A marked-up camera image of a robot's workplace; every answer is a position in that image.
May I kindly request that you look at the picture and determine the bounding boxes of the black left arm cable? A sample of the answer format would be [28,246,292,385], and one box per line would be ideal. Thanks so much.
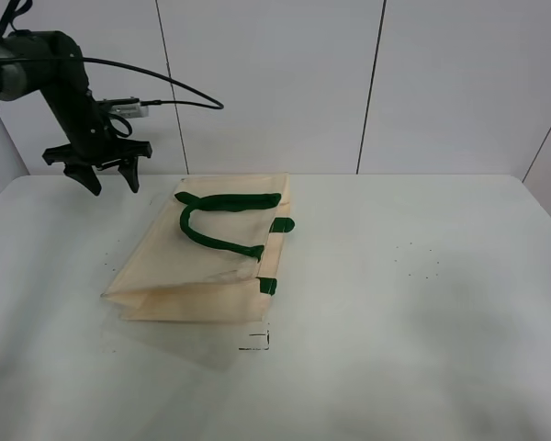
[0,0,225,116]

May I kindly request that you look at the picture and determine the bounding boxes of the cream linen bag green handles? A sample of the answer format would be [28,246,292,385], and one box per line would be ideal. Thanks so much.
[102,174,295,323]

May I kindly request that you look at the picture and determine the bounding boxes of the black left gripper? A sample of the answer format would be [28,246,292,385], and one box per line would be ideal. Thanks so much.
[42,89,152,196]

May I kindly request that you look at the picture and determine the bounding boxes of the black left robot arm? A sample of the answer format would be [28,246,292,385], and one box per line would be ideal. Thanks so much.
[0,31,152,196]

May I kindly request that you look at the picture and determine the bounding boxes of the small white wrist camera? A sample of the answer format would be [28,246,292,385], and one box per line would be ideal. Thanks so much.
[98,97,149,119]

